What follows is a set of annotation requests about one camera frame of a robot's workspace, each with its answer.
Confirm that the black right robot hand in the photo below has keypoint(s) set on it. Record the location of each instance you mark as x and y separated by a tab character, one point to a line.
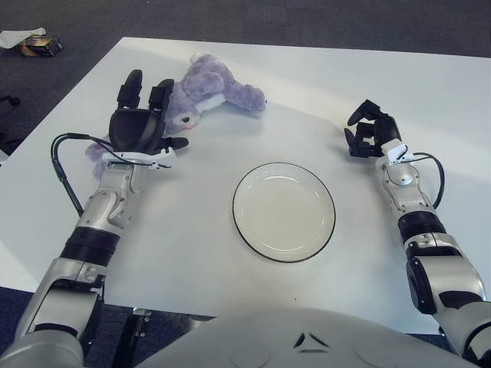
385	128

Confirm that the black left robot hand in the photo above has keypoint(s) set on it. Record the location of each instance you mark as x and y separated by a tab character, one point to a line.
130	130

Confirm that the purple plush bunny doll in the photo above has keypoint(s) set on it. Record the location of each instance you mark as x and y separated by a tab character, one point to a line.
238	92

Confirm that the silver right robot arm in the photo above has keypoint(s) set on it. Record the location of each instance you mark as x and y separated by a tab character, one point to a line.
445	276

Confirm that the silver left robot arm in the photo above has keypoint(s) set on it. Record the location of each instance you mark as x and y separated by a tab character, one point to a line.
69	283

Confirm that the white plate with black rim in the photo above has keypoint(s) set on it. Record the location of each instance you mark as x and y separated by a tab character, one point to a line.
284	212

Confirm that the black and brown box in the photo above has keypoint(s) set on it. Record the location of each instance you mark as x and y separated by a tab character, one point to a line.
42	48

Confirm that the black chair base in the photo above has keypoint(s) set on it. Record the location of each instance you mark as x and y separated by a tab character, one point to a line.
9	100

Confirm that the white furniture piece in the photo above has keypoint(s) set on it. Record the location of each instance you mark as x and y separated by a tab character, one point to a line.
2	158

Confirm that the grey robot torso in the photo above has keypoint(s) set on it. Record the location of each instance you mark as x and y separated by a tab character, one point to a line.
303	341

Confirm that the metal table leg bracket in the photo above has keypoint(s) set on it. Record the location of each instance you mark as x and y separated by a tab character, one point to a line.
140	318

